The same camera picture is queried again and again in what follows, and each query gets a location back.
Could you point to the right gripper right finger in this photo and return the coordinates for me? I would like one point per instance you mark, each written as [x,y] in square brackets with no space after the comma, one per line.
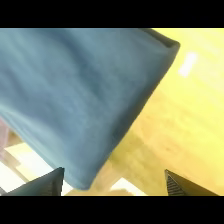
[181,186]

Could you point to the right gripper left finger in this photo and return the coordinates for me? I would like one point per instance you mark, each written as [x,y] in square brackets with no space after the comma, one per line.
[46,185]

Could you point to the blue garment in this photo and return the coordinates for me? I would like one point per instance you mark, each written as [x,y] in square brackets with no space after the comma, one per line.
[76,96]

